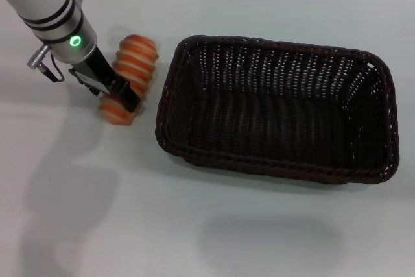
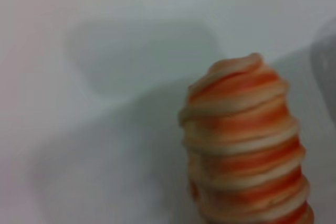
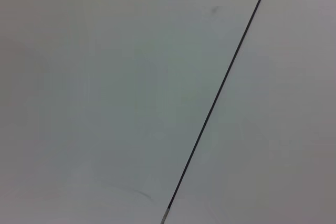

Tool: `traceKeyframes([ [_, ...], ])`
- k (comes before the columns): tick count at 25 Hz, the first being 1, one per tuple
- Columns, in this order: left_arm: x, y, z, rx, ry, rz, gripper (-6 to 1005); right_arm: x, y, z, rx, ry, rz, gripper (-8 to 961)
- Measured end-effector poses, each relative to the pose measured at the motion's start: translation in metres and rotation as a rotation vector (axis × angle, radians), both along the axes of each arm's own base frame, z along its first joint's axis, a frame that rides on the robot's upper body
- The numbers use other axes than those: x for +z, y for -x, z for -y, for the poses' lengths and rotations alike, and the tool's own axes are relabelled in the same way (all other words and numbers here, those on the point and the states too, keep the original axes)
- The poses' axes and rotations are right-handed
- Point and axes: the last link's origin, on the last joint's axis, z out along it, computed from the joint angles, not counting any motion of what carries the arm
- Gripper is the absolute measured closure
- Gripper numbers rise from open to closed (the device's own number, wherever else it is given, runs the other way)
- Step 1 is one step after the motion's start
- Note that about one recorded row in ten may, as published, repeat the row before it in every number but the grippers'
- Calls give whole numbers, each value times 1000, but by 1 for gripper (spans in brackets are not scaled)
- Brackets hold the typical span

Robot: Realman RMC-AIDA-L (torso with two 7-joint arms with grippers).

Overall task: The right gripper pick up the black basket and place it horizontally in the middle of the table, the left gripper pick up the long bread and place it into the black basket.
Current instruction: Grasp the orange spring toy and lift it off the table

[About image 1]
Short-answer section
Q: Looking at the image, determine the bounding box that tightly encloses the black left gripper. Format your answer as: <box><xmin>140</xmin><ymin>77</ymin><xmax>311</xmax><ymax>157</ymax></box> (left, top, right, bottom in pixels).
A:
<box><xmin>69</xmin><ymin>46</ymin><xmax>141</xmax><ymax>113</ymax></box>

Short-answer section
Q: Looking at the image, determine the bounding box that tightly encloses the orange striped bread roll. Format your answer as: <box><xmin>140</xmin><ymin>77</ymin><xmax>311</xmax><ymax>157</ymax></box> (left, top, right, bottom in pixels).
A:
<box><xmin>98</xmin><ymin>34</ymin><xmax>160</xmax><ymax>125</ymax></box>

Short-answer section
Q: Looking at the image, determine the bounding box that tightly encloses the dark brown woven basket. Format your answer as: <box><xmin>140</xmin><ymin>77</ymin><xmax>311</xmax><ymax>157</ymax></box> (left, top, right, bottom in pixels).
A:
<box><xmin>154</xmin><ymin>34</ymin><xmax>401</xmax><ymax>187</ymax></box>

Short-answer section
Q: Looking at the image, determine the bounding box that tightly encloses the thin black cable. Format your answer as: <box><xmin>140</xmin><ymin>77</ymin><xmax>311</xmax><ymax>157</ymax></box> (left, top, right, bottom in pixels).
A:
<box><xmin>41</xmin><ymin>56</ymin><xmax>66</xmax><ymax>82</ymax></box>

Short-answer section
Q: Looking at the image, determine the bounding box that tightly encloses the silver cable connector plug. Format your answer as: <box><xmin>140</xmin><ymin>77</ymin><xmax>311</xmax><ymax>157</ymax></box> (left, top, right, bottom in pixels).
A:
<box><xmin>26</xmin><ymin>47</ymin><xmax>50</xmax><ymax>69</ymax></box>

